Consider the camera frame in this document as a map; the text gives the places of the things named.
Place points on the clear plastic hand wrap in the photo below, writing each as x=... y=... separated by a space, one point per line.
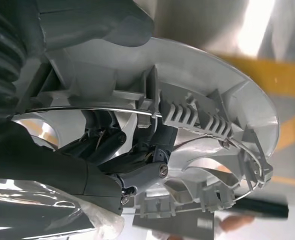
x=37 y=205

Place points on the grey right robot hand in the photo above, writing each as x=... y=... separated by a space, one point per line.
x=50 y=162

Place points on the black zip case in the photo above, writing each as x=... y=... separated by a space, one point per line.
x=262 y=208

